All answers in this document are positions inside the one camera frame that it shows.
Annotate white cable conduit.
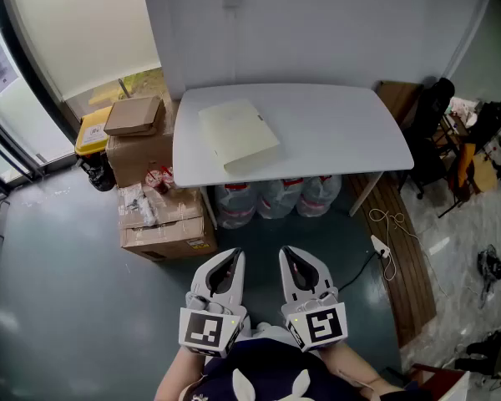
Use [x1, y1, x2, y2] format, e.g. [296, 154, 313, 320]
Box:
[230, 8, 239, 85]

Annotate small brown cardboard box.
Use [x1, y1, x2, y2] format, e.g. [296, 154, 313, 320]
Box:
[103, 95, 166, 138]

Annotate person's dark shirt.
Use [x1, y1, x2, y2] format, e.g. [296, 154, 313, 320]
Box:
[179, 338, 423, 401]

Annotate clear water bottle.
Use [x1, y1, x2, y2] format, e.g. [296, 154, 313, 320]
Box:
[214, 181, 259, 230]
[296, 175, 342, 218]
[256, 178, 305, 220]

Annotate black device with cable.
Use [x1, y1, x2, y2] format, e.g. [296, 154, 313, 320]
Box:
[477, 244, 501, 309]

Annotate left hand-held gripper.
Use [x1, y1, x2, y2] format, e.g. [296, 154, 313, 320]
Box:
[179, 247, 250, 359]

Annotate clear plastic bag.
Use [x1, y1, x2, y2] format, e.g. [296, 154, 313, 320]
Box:
[119, 183, 158, 228]

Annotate black office chair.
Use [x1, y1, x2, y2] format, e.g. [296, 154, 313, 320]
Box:
[399, 77, 457, 201]

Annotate taped cardboard box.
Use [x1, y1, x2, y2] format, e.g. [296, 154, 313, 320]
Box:
[117, 185, 219, 262]

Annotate black cable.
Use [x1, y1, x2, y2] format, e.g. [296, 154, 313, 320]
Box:
[337, 251, 379, 292]

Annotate red stool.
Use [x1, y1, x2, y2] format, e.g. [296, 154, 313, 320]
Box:
[407, 363, 471, 401]

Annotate person's grey shorts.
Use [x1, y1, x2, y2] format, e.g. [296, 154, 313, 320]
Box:
[244, 322, 291, 343]

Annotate red white snack packet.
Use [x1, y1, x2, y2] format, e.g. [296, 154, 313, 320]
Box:
[144, 165, 175, 195]

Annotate white roller blind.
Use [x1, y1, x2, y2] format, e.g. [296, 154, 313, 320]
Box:
[8, 0, 164, 101]

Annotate brown wooden bench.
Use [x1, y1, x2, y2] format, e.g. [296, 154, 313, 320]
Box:
[345, 173, 438, 348]

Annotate yellow bin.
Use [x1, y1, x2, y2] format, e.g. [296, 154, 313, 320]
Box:
[73, 105, 114, 157]

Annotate person's left forearm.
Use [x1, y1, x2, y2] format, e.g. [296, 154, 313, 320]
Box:
[154, 348, 212, 401]

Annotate cream envelope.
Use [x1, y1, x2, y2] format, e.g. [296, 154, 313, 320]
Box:
[198, 98, 281, 175]

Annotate white power strip with cable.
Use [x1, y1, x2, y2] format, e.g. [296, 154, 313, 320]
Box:
[367, 208, 450, 298]

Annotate white table top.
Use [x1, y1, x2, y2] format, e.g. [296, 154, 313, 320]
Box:
[172, 83, 415, 230]

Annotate large brown cardboard box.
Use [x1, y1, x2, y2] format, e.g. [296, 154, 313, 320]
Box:
[105, 101, 180, 190]

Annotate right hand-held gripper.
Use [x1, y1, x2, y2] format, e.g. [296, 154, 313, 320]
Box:
[278, 246, 349, 353]

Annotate brown wooden board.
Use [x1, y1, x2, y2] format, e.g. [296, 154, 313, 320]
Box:
[375, 80, 425, 129]

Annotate black trash bag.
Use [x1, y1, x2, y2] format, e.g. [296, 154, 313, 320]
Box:
[77, 155, 118, 192]

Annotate orange cloth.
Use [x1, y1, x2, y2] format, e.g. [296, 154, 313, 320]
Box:
[456, 142, 483, 202]

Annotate person's right forearm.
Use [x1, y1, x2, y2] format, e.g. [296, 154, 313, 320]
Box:
[316, 343, 404, 401]

